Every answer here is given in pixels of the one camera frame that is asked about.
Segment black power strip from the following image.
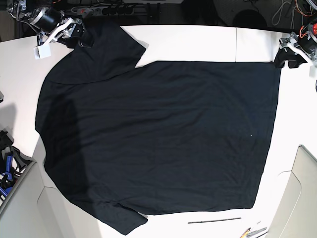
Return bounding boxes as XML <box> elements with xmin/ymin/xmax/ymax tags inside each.
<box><xmin>70</xmin><ymin>4</ymin><xmax>136</xmax><ymax>17</ymax></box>

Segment yellow pencil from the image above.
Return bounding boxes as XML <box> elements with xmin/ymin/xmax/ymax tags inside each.
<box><xmin>240</xmin><ymin>228</ymin><xmax>252</xmax><ymax>238</ymax></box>

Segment grey cable loops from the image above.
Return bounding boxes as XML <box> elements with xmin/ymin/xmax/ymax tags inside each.
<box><xmin>271</xmin><ymin>0</ymin><xmax>300</xmax><ymax>28</ymax></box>

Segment left beige chair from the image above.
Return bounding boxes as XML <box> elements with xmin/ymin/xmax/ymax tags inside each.
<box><xmin>0</xmin><ymin>162</ymin><xmax>76</xmax><ymax>238</ymax></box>

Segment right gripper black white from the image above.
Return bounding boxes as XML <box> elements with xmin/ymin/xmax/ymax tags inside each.
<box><xmin>29</xmin><ymin>7</ymin><xmax>86</xmax><ymax>46</ymax></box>

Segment beige chair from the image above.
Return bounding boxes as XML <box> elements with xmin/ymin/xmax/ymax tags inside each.
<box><xmin>266</xmin><ymin>145</ymin><xmax>317</xmax><ymax>238</ymax></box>
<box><xmin>0</xmin><ymin>162</ymin><xmax>76</xmax><ymax>238</ymax></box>

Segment thin black rod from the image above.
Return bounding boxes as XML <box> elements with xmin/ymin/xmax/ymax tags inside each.
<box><xmin>187</xmin><ymin>217</ymin><xmax>242</xmax><ymax>224</ymax></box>

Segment right beige chair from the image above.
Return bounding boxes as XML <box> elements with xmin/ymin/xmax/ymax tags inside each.
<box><xmin>266</xmin><ymin>145</ymin><xmax>317</xmax><ymax>238</ymax></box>

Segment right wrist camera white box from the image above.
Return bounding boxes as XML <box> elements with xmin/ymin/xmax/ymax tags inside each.
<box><xmin>33</xmin><ymin>44</ymin><xmax>52</xmax><ymax>60</ymax></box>

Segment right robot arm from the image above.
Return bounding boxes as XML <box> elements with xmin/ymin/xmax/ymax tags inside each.
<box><xmin>7</xmin><ymin>0</ymin><xmax>311</xmax><ymax>75</ymax></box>

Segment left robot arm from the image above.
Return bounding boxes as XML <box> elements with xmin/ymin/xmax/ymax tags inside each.
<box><xmin>273</xmin><ymin>0</ymin><xmax>317</xmax><ymax>68</ymax></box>

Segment dark navy T-shirt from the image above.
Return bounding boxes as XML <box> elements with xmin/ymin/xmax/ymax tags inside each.
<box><xmin>35</xmin><ymin>23</ymin><xmax>281</xmax><ymax>235</ymax></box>

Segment blue black tools pile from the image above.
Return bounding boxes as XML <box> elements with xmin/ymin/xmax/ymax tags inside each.
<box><xmin>0</xmin><ymin>130</ymin><xmax>32</xmax><ymax>202</ymax></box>

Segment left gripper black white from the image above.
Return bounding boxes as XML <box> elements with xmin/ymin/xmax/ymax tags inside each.
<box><xmin>278</xmin><ymin>23</ymin><xmax>317</xmax><ymax>67</ymax></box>

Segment grey pen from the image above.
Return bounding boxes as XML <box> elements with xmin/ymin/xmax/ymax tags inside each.
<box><xmin>246</xmin><ymin>227</ymin><xmax>267</xmax><ymax>238</ymax></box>

